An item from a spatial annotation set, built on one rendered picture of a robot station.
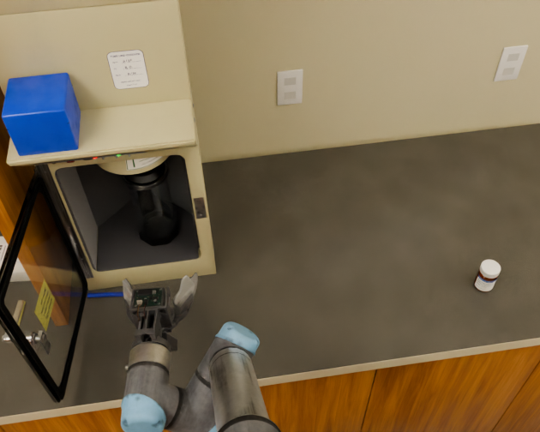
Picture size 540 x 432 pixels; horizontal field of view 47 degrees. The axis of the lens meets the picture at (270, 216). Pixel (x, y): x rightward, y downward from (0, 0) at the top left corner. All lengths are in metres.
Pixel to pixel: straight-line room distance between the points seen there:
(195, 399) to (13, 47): 0.66
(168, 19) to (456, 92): 1.07
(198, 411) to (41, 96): 0.59
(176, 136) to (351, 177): 0.81
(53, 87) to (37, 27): 0.09
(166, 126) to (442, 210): 0.90
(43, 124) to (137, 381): 0.46
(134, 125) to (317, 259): 0.68
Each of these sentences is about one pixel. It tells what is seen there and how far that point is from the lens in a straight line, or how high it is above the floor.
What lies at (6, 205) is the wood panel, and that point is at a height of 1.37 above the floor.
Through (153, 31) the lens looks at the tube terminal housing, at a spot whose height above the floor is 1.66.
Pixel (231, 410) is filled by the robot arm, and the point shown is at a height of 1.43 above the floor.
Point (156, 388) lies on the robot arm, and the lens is 1.13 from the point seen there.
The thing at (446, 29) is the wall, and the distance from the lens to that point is 1.78.
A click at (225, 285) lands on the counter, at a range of 1.58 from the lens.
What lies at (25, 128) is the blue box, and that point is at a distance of 1.10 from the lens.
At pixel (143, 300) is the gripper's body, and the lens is 1.22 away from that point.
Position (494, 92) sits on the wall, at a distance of 1.99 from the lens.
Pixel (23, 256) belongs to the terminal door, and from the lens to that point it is 1.22.
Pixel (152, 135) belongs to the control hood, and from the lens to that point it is 1.12.
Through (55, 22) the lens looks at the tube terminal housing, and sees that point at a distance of 1.10.
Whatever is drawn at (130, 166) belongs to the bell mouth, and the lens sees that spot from 1.32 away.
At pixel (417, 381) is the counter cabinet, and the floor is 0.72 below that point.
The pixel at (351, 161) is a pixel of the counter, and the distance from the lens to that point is 1.86.
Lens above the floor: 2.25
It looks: 50 degrees down
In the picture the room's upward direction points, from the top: 1 degrees counter-clockwise
